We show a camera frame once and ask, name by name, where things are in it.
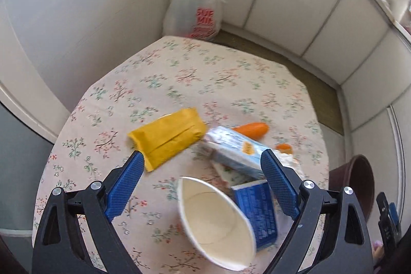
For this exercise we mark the floral tablecloth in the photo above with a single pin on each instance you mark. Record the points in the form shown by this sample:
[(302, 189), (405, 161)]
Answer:
[(192, 78)]

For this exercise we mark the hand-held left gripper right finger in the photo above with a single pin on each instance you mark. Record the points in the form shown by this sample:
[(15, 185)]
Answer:
[(279, 181)]

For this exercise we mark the white paper cup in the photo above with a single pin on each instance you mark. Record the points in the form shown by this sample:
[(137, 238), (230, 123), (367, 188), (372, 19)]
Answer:
[(212, 222)]

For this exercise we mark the brown trash bin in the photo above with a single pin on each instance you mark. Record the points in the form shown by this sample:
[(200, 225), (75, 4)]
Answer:
[(361, 181)]

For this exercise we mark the small orange scrap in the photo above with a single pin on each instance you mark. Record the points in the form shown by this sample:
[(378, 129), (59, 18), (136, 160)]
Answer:
[(284, 148)]

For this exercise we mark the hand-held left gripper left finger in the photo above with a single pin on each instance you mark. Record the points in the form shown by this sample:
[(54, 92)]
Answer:
[(125, 184)]

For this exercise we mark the dark blue carton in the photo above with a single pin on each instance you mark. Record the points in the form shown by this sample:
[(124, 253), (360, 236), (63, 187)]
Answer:
[(257, 213)]

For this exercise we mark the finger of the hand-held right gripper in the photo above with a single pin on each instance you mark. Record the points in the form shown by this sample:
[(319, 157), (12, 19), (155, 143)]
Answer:
[(383, 222)]

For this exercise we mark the yellow paper packet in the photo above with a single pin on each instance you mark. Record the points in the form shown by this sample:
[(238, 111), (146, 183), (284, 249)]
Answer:
[(167, 136)]

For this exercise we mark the orange plastic wrapper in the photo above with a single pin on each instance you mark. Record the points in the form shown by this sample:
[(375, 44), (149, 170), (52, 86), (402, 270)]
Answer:
[(252, 129)]

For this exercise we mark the white crumpled wrapper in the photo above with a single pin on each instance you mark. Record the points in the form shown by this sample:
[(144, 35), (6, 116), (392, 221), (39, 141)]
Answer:
[(289, 161)]

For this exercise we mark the white kitchen cabinet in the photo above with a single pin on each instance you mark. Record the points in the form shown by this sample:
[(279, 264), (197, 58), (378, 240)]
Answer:
[(289, 4)]

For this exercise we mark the white printed wrapper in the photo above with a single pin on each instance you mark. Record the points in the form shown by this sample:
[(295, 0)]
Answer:
[(229, 176)]

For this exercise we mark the silver blue foil packet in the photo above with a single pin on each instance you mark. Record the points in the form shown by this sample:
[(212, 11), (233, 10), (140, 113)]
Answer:
[(231, 145)]

